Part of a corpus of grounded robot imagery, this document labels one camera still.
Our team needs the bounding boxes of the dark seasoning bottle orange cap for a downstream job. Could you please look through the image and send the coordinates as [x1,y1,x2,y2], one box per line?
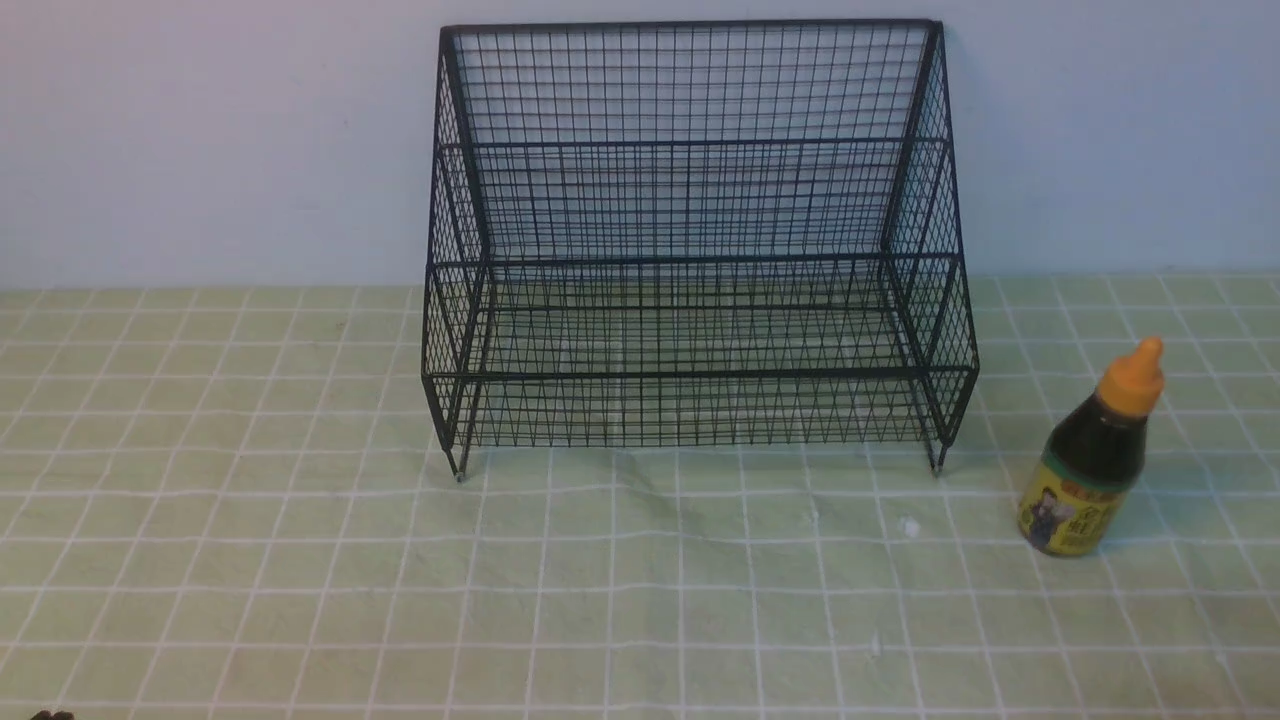
[1016,337,1165,557]

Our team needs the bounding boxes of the green checkered tablecloth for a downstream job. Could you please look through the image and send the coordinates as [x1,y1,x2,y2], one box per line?
[1,274,1279,719]

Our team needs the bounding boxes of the black wire mesh shelf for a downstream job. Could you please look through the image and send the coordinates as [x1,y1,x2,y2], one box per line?
[420,18,980,478]

